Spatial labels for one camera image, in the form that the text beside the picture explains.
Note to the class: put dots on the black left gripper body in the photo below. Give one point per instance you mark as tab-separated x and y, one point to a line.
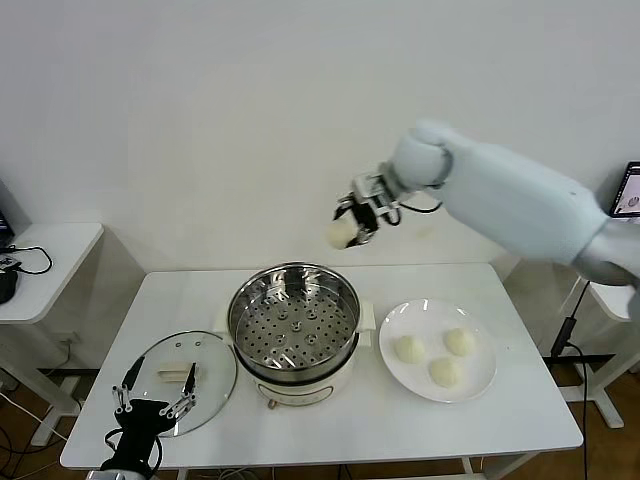
142	417

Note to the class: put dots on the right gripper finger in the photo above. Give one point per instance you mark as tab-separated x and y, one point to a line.
342	207
367	225

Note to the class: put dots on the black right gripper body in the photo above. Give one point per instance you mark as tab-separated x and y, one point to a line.
380	197

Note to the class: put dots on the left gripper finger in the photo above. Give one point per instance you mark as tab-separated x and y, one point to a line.
134	372
189	380

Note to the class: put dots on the white steamed baozi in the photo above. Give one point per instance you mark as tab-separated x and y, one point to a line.
460	342
409	348
445	372
340	236

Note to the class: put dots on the black computer mouse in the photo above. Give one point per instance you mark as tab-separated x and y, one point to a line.
6	287

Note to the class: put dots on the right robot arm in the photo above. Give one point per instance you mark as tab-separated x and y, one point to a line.
525	210

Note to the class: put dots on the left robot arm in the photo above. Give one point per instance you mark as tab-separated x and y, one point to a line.
120	474

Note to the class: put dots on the stainless steel steamer basket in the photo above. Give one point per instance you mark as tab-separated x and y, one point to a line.
270	310

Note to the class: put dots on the black metal floor bar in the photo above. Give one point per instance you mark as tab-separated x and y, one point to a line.
595	360
65	372

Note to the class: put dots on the large white table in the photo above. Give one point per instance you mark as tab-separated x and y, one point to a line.
175	300

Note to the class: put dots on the white electric cooker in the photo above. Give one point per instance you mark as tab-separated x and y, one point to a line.
295	395

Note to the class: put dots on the white round plate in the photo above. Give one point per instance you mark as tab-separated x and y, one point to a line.
400	375

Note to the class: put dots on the small blue white card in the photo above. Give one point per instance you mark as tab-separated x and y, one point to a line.
6	262

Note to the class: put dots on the white side table with label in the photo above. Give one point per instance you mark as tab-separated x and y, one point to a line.
607	300

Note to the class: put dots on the grey open laptop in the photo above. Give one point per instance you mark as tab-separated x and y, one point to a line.
630	195

